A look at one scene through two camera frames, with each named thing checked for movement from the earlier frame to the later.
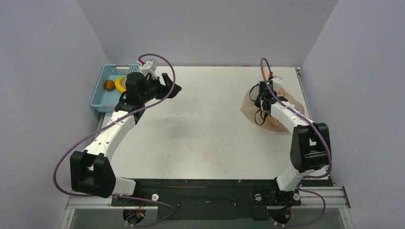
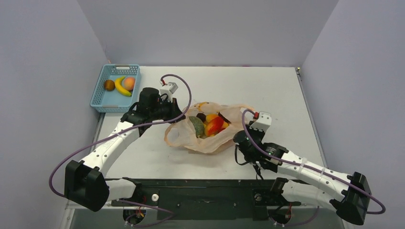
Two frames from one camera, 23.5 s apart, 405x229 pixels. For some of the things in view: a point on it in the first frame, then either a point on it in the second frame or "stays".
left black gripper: [162, 88] -> [175, 111]
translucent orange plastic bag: [257, 115] -> [180, 134]
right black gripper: [262, 103] -> [241, 139]
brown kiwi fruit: [109, 85] stays
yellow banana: [119, 86] stays
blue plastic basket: [106, 101] stays
